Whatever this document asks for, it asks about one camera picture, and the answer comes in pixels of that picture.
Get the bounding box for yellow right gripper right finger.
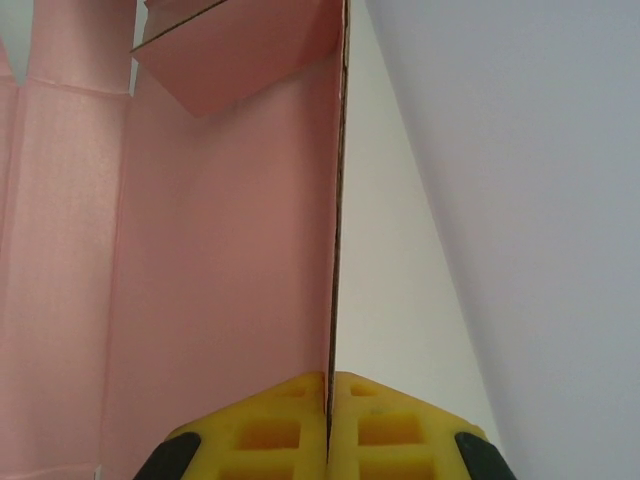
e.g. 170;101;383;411
326;370;509;480

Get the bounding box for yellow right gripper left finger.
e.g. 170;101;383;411
141;370;330;480

